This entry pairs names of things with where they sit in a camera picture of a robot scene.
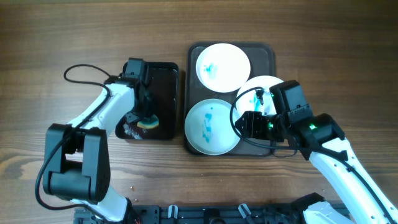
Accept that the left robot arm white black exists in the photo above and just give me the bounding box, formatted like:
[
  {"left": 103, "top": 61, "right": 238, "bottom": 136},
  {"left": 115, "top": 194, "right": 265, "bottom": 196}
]
[{"left": 35, "top": 75, "right": 145, "bottom": 223}]

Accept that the black water basin tray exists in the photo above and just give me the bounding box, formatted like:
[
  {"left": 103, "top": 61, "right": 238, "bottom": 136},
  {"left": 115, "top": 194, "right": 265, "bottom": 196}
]
[{"left": 115, "top": 62, "right": 179, "bottom": 140}]

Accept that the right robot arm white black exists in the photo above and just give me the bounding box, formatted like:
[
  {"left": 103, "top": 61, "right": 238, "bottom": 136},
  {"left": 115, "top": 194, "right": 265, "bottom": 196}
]
[{"left": 231, "top": 111, "right": 397, "bottom": 223}]

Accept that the white plate top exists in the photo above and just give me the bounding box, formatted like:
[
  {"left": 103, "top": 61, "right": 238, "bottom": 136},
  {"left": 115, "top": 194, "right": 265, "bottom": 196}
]
[{"left": 195, "top": 43, "right": 251, "bottom": 93}]

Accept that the white plate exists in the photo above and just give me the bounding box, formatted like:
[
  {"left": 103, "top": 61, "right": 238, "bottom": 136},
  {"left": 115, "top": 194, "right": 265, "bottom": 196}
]
[
  {"left": 236, "top": 75, "right": 285, "bottom": 116},
  {"left": 195, "top": 43, "right": 251, "bottom": 93},
  {"left": 184, "top": 98, "right": 240, "bottom": 156}
]

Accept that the green yellow sponge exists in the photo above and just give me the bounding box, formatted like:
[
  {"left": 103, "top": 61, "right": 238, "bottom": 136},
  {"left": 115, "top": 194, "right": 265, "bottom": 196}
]
[{"left": 137, "top": 114, "right": 159, "bottom": 129}]

